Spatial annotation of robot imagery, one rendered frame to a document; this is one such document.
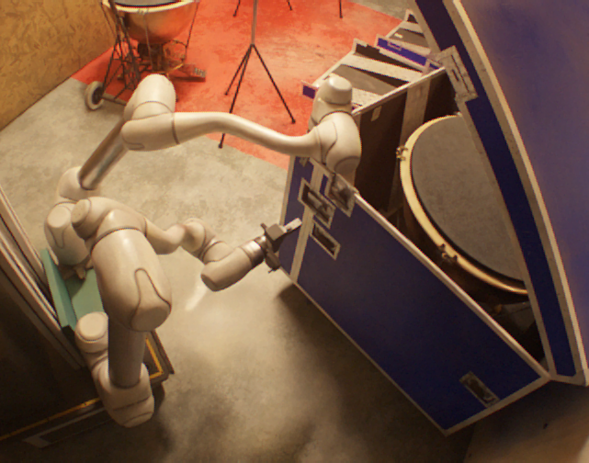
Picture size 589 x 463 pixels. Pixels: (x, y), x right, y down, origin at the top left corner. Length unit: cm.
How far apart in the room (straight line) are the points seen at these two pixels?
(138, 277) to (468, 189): 117
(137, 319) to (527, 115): 97
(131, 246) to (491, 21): 94
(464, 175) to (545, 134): 58
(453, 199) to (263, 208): 134
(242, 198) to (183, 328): 86
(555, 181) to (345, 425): 145
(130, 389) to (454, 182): 126
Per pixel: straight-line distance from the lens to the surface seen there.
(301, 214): 181
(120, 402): 142
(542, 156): 116
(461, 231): 152
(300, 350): 223
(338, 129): 127
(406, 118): 218
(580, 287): 131
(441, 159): 172
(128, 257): 93
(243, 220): 258
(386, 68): 381
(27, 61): 348
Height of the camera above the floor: 207
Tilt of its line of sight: 53 degrees down
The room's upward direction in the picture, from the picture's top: 11 degrees clockwise
